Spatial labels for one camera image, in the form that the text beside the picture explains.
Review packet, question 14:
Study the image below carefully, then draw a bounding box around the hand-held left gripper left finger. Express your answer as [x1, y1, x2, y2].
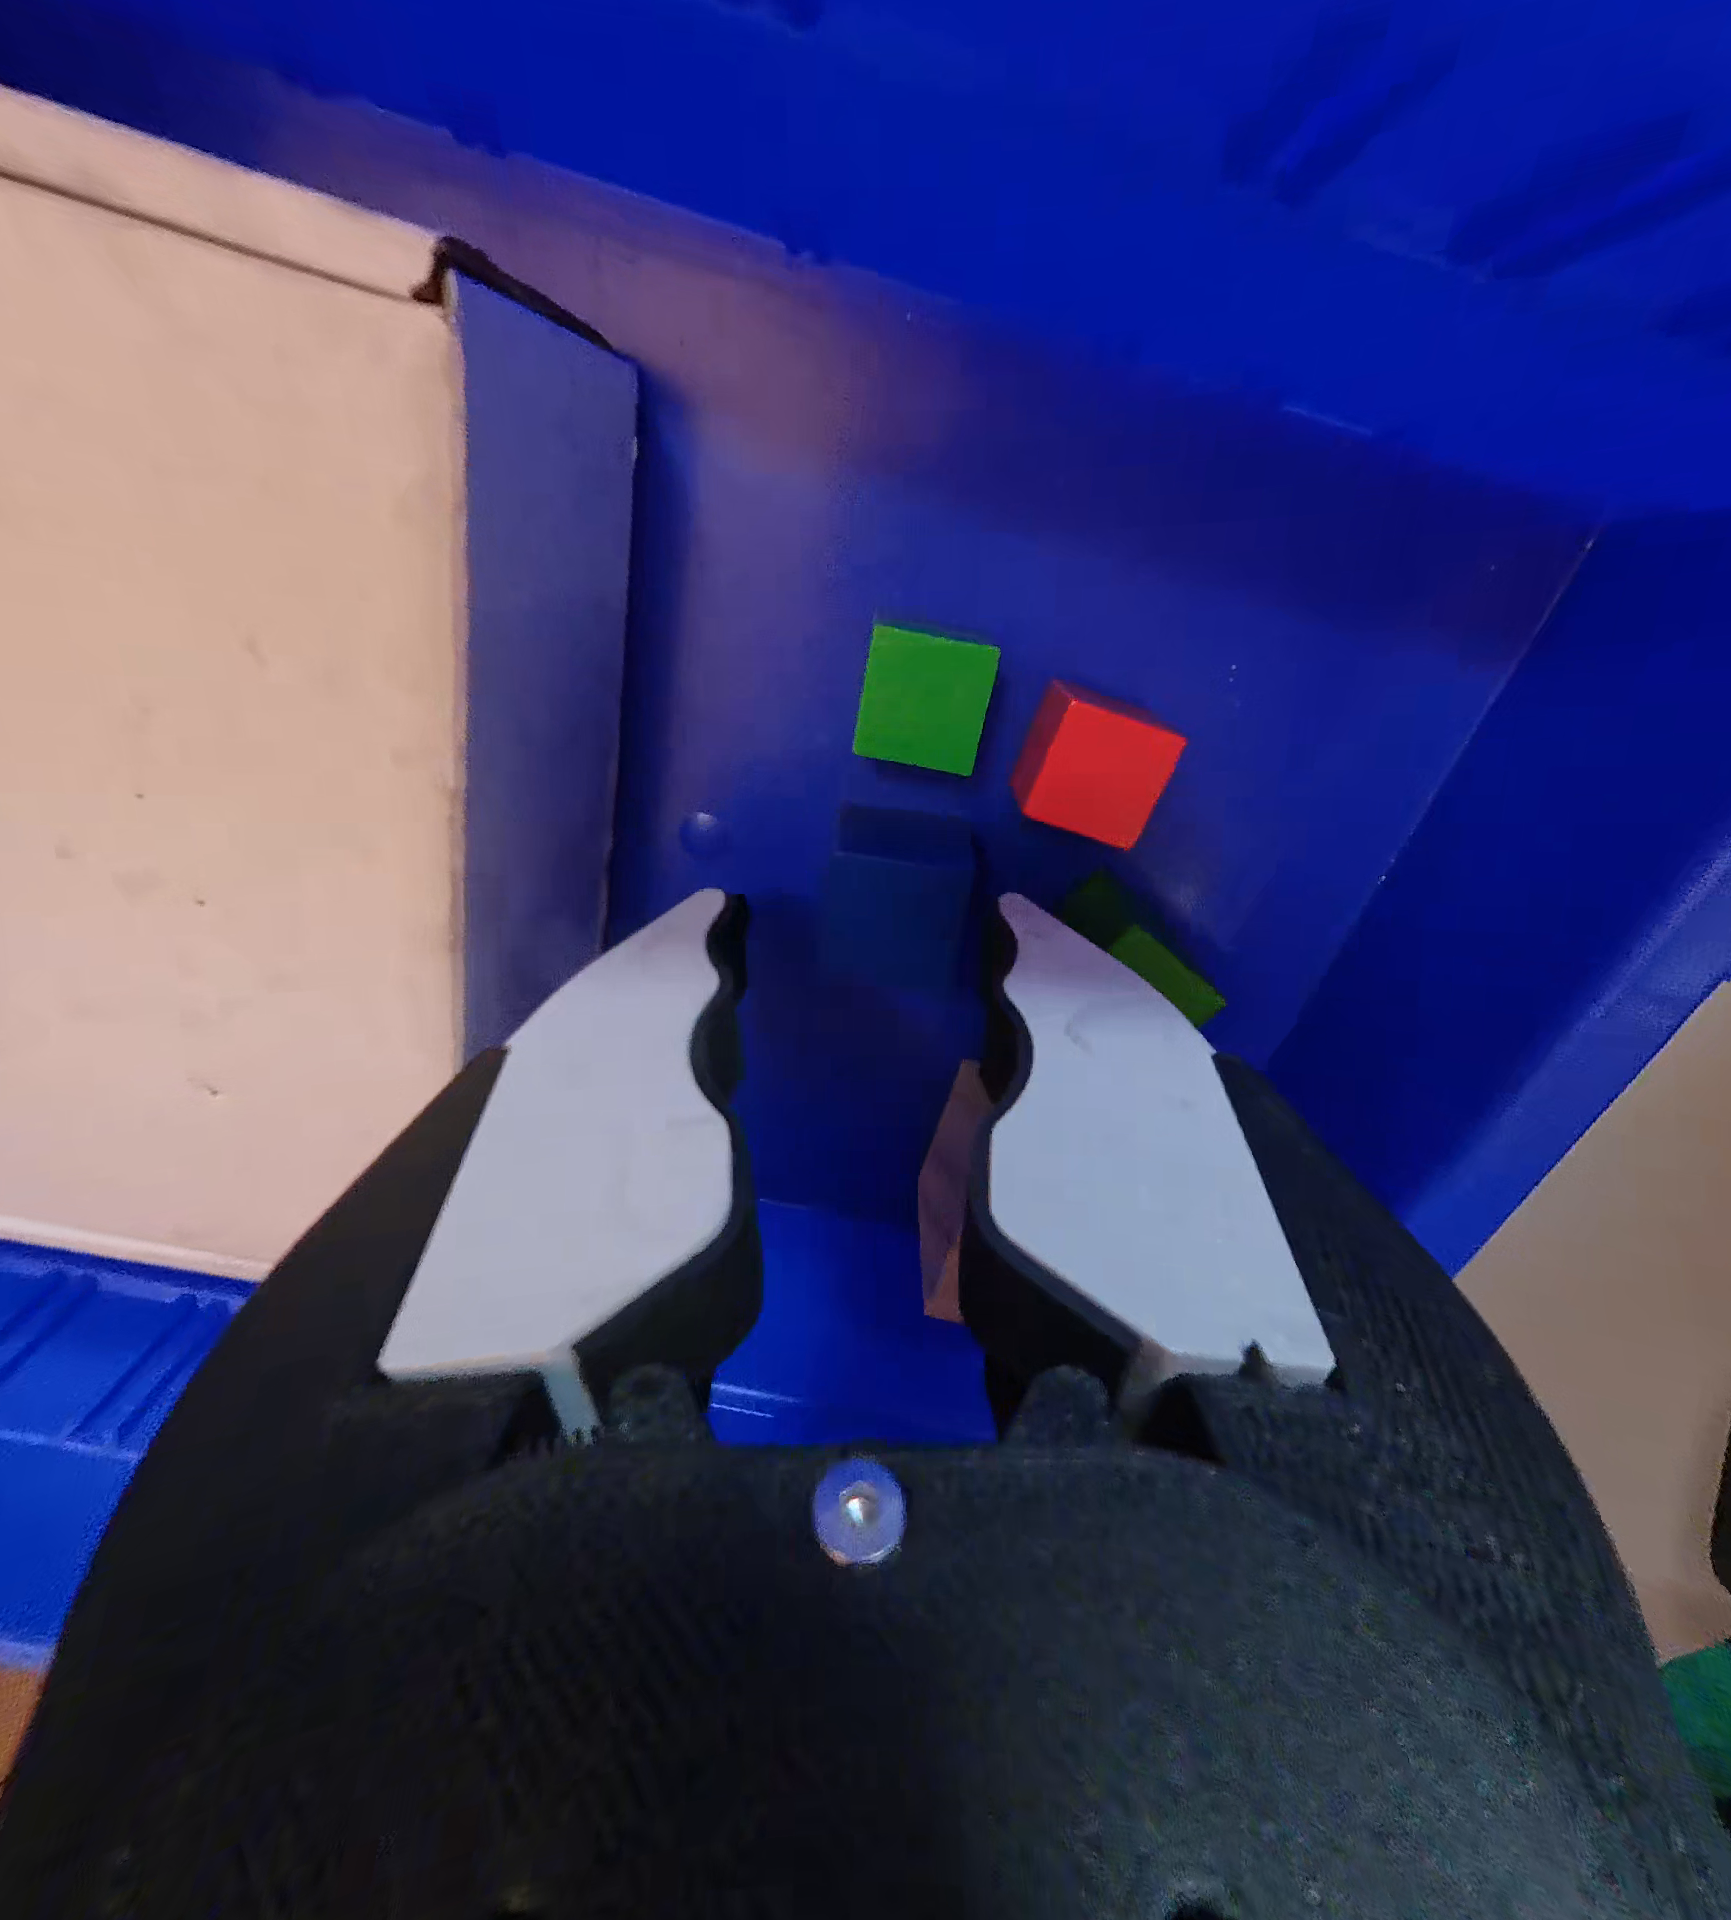
[378, 888, 764, 1438]

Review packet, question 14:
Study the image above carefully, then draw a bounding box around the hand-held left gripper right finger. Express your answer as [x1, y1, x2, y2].
[960, 897, 1336, 1419]

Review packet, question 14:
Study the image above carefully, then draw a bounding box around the green wooden cube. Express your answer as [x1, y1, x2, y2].
[852, 624, 1003, 780]
[1056, 871, 1230, 1032]

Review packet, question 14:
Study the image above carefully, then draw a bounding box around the blue wooden cube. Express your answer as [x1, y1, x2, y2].
[819, 803, 981, 995]

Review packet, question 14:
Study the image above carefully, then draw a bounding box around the blue plastic bin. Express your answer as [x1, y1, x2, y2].
[0, 0, 1731, 1674]

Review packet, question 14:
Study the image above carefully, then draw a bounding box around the red wooden cube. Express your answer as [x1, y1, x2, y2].
[1010, 682, 1188, 853]

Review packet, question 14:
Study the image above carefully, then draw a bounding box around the large white cardboard box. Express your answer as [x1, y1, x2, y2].
[0, 51, 644, 1281]

